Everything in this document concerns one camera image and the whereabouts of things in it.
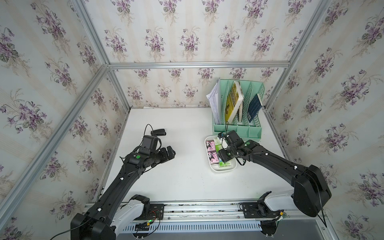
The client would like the pink tissue pack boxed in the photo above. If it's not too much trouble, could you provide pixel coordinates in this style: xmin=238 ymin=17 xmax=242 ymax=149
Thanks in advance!
xmin=208 ymin=151 xmax=220 ymax=165
xmin=205 ymin=140 xmax=216 ymax=153

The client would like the green tissue pack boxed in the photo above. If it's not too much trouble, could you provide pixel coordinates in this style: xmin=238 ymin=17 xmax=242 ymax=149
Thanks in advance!
xmin=214 ymin=137 xmax=224 ymax=146
xmin=219 ymin=162 xmax=232 ymax=168
xmin=215 ymin=145 xmax=223 ymax=153

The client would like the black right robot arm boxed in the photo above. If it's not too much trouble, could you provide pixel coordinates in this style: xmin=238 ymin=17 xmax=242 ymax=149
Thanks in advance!
xmin=218 ymin=131 xmax=332 ymax=217

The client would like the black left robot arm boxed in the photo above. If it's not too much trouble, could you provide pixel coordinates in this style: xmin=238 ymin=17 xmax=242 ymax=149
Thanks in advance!
xmin=70 ymin=135 xmax=176 ymax=240

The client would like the white storage box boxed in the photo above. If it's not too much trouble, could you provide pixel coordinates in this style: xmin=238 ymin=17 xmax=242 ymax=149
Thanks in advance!
xmin=204 ymin=136 xmax=238 ymax=173

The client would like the black stapler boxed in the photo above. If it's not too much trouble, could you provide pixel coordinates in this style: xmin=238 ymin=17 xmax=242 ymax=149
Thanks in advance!
xmin=151 ymin=129 xmax=167 ymax=137

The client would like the mint green desk organizer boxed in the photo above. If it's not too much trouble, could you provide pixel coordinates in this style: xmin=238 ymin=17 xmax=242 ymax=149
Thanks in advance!
xmin=212 ymin=80 xmax=265 ymax=142

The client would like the dark blue book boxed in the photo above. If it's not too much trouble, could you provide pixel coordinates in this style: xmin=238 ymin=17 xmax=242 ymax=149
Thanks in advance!
xmin=247 ymin=94 xmax=262 ymax=123

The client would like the yellow cover book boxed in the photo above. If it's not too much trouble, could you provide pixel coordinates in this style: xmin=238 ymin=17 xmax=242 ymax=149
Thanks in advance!
xmin=225 ymin=81 xmax=244 ymax=124

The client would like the white paper stack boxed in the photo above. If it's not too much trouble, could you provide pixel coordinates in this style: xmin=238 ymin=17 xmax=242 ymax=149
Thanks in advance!
xmin=206 ymin=80 xmax=222 ymax=124

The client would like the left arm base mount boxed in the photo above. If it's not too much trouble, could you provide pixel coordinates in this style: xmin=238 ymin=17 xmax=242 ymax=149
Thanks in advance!
xmin=129 ymin=195 xmax=165 ymax=232

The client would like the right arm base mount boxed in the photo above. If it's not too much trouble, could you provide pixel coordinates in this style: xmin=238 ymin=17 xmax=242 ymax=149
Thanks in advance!
xmin=239 ymin=191 xmax=284 ymax=238

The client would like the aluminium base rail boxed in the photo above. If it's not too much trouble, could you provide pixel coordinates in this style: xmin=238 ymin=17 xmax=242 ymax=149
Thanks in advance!
xmin=80 ymin=197 xmax=328 ymax=235

